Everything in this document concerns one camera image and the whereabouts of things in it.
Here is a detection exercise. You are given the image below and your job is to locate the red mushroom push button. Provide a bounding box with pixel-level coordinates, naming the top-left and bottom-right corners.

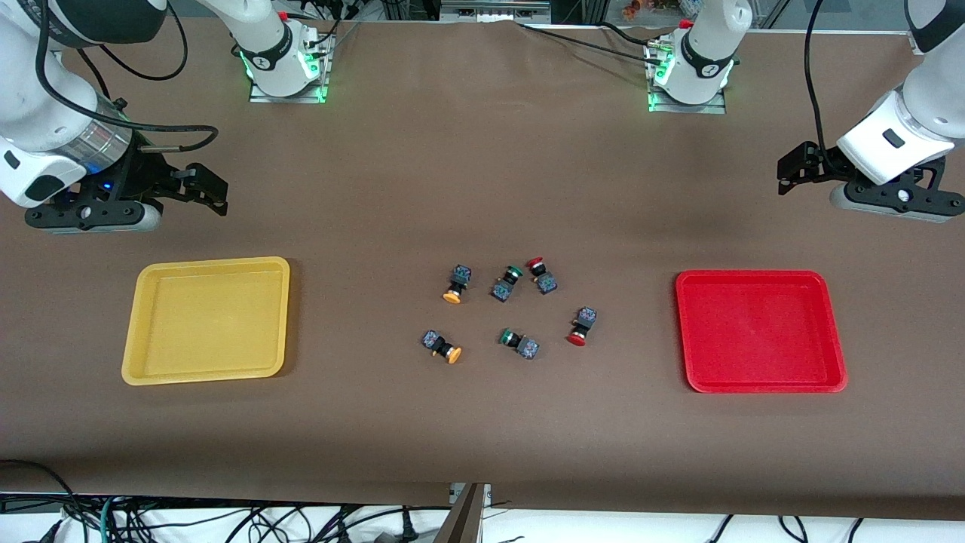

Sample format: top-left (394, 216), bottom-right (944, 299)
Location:
top-left (525, 256), bottom-right (559, 296)
top-left (566, 305), bottom-right (599, 348)

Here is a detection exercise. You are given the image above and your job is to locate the yellow mushroom push button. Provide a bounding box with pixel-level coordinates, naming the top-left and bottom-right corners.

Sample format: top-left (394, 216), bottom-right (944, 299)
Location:
top-left (442, 264), bottom-right (473, 305)
top-left (421, 329), bottom-right (463, 365)

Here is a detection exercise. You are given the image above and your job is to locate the yellow plastic tray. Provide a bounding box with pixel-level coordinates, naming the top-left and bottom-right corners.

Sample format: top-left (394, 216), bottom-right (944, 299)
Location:
top-left (121, 256), bottom-right (291, 386)

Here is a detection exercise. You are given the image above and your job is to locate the red plastic tray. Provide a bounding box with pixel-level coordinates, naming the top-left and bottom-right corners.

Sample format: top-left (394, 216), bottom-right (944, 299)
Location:
top-left (675, 270), bottom-right (849, 394)

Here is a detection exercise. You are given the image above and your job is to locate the green push button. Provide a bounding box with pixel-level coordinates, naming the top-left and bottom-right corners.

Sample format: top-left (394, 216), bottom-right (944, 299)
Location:
top-left (490, 265), bottom-right (525, 303)
top-left (499, 328), bottom-right (541, 360)

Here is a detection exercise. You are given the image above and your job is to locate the brown table strut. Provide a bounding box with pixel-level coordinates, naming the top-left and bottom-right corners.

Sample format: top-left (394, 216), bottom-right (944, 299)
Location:
top-left (433, 483), bottom-right (487, 543)

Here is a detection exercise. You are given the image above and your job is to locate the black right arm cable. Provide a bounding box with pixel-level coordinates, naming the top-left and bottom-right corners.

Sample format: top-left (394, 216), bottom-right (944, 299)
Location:
top-left (74, 0), bottom-right (189, 108)
top-left (34, 0), bottom-right (221, 152)

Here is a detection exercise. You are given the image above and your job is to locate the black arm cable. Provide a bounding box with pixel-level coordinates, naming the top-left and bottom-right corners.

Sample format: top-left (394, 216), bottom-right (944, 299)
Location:
top-left (34, 0), bottom-right (221, 152)
top-left (74, 0), bottom-right (189, 108)
top-left (804, 0), bottom-right (832, 176)

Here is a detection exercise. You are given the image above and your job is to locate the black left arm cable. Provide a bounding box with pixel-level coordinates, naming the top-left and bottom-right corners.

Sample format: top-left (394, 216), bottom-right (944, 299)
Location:
top-left (804, 0), bottom-right (832, 176)

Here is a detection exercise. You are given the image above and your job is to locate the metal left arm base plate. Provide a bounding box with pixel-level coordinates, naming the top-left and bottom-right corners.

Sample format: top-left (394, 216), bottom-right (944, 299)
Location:
top-left (648, 89), bottom-right (729, 115)

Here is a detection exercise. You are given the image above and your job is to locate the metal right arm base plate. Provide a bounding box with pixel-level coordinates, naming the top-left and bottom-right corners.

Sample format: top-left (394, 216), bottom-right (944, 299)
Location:
top-left (249, 74), bottom-right (331, 105)

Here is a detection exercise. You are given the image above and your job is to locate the black table cable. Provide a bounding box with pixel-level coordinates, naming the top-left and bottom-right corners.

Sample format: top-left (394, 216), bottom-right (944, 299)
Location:
top-left (599, 21), bottom-right (666, 49)
top-left (300, 14), bottom-right (357, 48)
top-left (516, 21), bottom-right (658, 61)

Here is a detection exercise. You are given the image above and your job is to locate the teal cable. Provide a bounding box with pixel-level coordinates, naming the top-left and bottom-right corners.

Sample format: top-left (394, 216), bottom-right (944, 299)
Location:
top-left (96, 494), bottom-right (123, 543)

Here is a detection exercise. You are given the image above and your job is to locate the aluminium frame profile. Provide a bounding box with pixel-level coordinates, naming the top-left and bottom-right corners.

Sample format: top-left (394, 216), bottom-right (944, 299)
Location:
top-left (440, 0), bottom-right (553, 23)

